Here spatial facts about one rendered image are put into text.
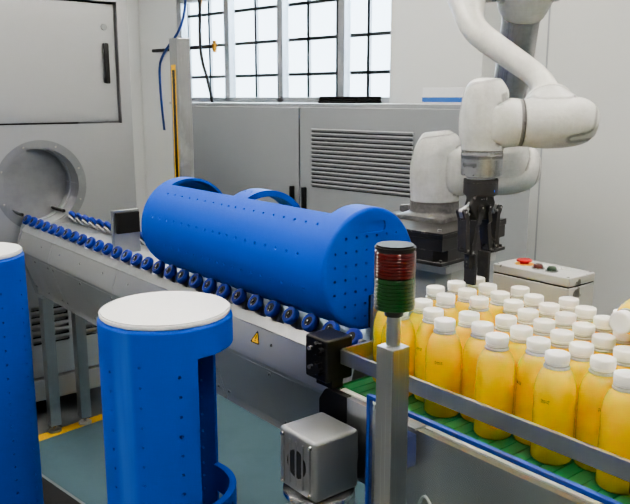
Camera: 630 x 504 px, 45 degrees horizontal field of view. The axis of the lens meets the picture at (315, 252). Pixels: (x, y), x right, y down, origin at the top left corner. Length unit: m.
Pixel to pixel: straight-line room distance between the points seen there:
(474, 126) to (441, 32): 3.04
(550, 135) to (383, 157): 2.07
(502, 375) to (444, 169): 1.14
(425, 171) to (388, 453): 1.29
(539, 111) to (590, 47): 2.89
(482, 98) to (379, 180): 2.10
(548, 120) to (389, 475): 0.82
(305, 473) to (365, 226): 0.57
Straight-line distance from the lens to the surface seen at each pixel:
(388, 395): 1.19
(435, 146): 2.35
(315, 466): 1.43
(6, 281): 2.33
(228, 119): 4.46
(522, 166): 2.38
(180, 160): 3.02
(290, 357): 1.81
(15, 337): 2.39
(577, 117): 1.68
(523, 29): 2.17
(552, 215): 4.66
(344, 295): 1.69
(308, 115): 4.00
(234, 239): 1.91
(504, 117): 1.65
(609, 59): 4.50
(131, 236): 2.81
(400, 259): 1.12
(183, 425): 1.59
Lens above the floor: 1.47
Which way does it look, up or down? 12 degrees down
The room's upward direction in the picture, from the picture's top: straight up
